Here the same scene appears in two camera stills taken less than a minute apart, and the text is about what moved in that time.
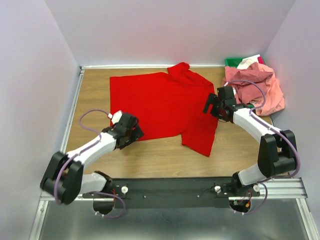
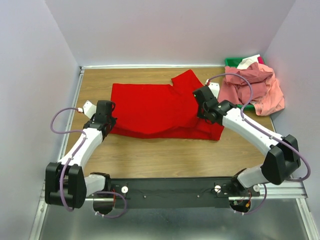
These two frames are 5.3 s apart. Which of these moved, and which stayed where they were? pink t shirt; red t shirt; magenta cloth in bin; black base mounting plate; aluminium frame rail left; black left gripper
Moved: black left gripper; red t shirt
Stayed: magenta cloth in bin; black base mounting plate; aluminium frame rail left; pink t shirt
